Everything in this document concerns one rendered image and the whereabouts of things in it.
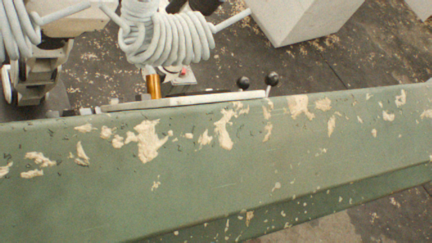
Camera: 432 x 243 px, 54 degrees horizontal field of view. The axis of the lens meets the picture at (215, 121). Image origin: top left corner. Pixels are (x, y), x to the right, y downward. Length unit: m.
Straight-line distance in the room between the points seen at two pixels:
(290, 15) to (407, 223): 1.85
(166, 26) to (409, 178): 0.62
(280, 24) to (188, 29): 3.19
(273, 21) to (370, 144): 3.27
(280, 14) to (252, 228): 3.10
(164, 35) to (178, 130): 0.17
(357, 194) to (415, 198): 2.99
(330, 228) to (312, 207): 2.32
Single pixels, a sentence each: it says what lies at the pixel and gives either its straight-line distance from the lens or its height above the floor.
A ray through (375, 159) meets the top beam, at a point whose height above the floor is 1.91.
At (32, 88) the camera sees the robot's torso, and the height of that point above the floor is 0.37.
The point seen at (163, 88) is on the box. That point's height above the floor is 0.85.
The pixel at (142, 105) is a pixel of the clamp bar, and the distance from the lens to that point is 0.40.
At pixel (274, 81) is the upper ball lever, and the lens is 1.04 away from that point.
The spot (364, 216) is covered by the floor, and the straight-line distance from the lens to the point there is 3.32.
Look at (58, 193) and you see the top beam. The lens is 0.31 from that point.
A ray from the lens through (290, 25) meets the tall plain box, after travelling 3.61.
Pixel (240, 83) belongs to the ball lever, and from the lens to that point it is 1.14.
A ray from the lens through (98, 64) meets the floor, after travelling 2.94.
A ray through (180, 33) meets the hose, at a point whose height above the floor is 1.89.
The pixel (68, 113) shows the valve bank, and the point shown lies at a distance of 1.75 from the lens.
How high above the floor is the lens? 2.21
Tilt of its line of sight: 48 degrees down
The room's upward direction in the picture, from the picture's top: 37 degrees clockwise
